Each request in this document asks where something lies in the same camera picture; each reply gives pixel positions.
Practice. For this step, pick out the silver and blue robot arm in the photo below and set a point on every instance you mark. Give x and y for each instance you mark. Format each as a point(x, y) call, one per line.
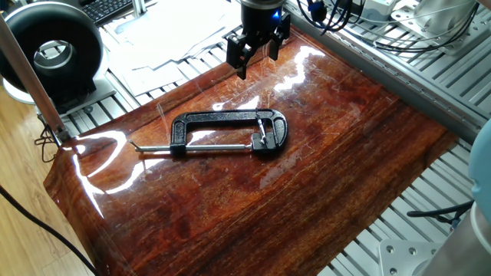
point(479, 165)

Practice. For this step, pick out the silver metal stand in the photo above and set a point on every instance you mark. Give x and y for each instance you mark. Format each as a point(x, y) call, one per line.
point(139, 7)

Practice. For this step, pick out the aluminium extrusion post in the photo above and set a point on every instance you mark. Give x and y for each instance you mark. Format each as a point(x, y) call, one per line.
point(29, 73)

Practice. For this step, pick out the small silver metal pin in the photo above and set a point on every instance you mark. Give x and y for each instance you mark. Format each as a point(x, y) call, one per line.
point(261, 128)

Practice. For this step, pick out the silver robot base mount plate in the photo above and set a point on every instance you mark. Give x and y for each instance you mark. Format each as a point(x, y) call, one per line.
point(403, 257)

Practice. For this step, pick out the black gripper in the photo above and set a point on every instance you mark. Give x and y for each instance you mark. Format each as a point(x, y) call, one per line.
point(261, 23)

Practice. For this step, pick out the silver perforated mount plate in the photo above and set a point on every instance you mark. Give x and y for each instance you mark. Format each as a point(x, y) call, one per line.
point(404, 15)

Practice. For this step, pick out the silver metal cylinder pedestal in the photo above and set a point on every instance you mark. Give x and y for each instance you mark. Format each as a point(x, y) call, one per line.
point(441, 15)

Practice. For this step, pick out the white paper sheets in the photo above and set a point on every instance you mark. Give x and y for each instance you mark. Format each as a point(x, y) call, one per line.
point(172, 34)

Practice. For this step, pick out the small grey electrical box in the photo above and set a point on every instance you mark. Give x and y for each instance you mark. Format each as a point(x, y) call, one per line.
point(377, 7)

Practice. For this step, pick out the glossy wood-grain table mat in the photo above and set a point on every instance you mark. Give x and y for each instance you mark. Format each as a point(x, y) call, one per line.
point(268, 199)

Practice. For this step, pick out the black C-clamp with silver screw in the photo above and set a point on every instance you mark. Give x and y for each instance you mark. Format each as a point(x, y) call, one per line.
point(215, 116)

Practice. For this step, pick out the grey aluminium frame beam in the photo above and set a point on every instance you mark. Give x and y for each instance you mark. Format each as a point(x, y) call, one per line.
point(383, 76)

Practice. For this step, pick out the black computer keyboard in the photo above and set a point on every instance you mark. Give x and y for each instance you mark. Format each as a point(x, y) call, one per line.
point(105, 9)

